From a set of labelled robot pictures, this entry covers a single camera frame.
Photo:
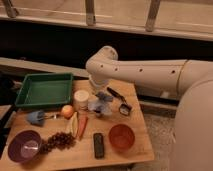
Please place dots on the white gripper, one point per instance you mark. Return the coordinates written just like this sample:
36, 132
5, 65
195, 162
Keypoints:
97, 85

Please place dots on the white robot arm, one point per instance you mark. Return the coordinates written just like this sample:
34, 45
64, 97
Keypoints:
192, 148

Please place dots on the red bowl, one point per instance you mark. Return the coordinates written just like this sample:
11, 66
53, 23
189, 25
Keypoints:
121, 137

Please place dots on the purple bowl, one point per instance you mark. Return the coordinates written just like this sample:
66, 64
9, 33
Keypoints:
24, 146

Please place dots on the crumpled blue white cloth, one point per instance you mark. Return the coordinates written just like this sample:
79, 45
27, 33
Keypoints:
101, 107

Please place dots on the orange carrot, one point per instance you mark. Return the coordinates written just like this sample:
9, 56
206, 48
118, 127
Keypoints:
81, 126

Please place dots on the red yellow apple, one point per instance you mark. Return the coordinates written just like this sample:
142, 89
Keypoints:
67, 111

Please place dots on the black rectangular remote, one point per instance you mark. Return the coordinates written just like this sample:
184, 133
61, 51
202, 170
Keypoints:
98, 141

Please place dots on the green plastic tray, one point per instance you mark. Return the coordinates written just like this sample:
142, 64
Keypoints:
45, 90

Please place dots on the dark grape bunch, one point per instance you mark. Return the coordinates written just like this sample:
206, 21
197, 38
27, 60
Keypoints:
60, 140

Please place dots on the black handled peeler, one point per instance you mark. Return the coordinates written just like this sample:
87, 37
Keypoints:
125, 109

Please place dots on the blue handled utensil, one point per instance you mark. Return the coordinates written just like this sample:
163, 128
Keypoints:
39, 117

